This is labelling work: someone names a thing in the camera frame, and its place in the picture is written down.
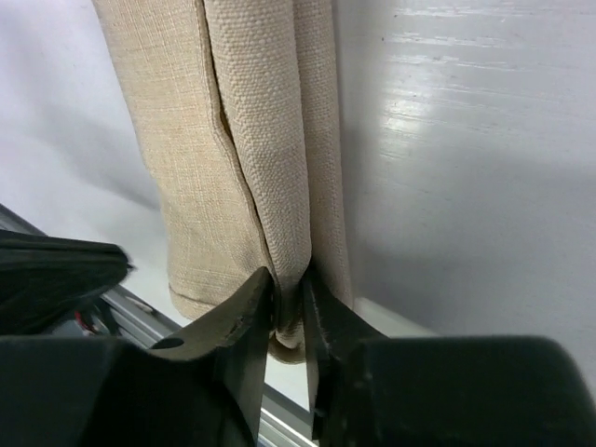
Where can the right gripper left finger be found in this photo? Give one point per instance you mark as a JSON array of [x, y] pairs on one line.
[[201, 386]]

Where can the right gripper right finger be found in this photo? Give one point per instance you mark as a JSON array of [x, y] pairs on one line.
[[369, 389]]

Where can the beige cloth napkin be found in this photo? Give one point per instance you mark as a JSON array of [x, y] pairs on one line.
[[235, 109]]

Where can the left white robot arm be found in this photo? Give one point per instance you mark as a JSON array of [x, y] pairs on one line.
[[44, 279]]

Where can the aluminium rail frame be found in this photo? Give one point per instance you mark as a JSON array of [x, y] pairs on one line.
[[113, 314]]

